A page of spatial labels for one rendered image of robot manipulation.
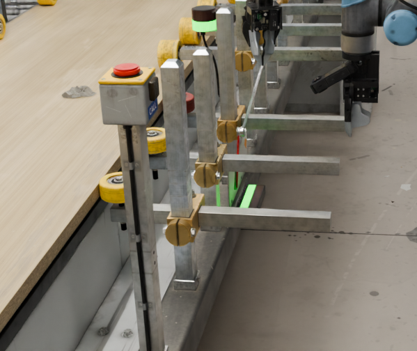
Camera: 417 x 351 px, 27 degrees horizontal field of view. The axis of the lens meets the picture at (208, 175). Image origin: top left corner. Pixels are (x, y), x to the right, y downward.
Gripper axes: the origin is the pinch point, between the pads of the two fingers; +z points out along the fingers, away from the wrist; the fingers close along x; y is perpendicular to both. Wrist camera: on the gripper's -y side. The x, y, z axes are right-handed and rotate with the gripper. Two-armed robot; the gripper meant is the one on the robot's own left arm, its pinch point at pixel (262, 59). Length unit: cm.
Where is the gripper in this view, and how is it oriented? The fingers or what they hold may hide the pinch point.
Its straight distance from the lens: 209.3
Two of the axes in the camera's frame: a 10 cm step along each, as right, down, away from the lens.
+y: 1.5, 3.9, -9.1
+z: 0.5, 9.1, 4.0
